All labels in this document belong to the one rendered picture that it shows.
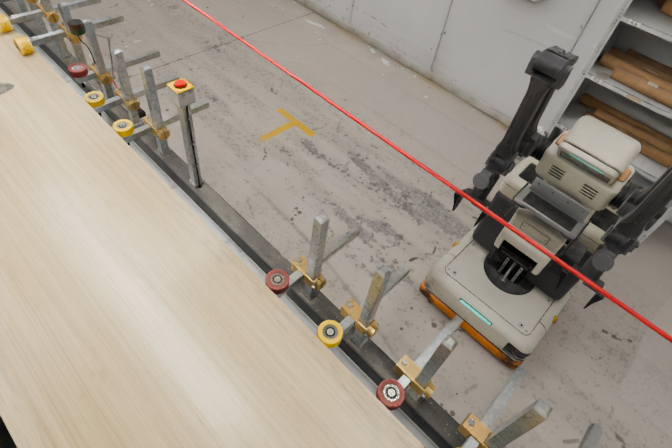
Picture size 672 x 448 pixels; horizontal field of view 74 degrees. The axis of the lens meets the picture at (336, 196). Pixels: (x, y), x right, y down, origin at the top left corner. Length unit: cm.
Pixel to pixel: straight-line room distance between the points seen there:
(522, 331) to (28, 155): 229
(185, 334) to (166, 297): 14
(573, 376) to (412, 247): 108
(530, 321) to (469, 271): 37
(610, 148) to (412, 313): 139
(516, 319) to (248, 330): 145
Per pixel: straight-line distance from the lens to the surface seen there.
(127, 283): 159
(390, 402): 140
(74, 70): 250
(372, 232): 284
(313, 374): 140
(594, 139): 170
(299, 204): 292
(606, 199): 181
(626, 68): 326
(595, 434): 170
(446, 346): 128
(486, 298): 245
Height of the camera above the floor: 221
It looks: 48 degrees down
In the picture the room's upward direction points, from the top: 10 degrees clockwise
